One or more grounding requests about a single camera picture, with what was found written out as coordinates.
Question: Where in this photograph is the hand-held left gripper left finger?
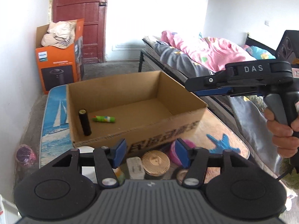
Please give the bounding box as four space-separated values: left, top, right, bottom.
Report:
53 138 127 189

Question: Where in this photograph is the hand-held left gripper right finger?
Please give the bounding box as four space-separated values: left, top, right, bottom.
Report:
175 138 249 188

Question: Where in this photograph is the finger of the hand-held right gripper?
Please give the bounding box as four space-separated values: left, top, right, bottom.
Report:
184 62 272 97

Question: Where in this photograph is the pink round container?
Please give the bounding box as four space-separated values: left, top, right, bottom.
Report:
170 138 194 167

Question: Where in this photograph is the jar with gold ridged lid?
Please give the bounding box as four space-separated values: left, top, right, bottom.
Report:
141 150 171 177

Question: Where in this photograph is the brown cardboard box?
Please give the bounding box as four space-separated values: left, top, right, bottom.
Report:
66 71 208 158

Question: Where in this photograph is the person's right hand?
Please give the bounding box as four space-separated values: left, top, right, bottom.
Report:
264 108 299 159

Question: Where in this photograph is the small green orange bottle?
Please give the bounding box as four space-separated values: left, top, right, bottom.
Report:
114 167 126 185

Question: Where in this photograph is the grey patterned mattress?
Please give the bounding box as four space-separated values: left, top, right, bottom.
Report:
142 35 234 115

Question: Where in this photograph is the pink quilt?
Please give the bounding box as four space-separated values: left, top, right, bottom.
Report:
161 30 257 73

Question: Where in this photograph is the white round container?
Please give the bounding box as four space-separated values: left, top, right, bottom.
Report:
77 145 100 183

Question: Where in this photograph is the green glue stick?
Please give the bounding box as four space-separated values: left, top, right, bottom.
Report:
92 115 115 123

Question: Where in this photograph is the black cylinder with gold cap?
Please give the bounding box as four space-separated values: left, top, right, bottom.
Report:
78 109 92 137

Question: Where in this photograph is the colourful pillow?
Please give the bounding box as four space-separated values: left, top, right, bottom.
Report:
243 44 276 60

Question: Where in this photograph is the dark headboard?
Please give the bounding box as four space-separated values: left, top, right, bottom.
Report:
246 32 281 55

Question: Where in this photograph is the green floral bedsheet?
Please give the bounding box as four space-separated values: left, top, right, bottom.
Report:
279 157 299 188

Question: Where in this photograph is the purple item in plastic wrap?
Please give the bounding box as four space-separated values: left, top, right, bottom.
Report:
16 144 38 168

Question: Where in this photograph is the orange appliance carton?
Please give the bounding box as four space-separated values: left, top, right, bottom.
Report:
35 19 85 95

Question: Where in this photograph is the white box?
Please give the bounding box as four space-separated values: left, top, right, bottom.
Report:
0 194 19 224

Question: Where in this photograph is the white printed bag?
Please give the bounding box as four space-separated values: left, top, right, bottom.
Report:
41 32 75 49

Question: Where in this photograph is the white plastic bag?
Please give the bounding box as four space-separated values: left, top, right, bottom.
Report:
47 21 77 36

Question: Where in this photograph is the red wooden door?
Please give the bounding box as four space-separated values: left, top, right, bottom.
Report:
52 0 111 64

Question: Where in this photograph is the black cable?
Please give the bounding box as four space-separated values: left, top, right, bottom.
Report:
275 164 293 182

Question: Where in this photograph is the black metal bed frame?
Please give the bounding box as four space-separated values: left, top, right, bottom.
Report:
138 37 235 117

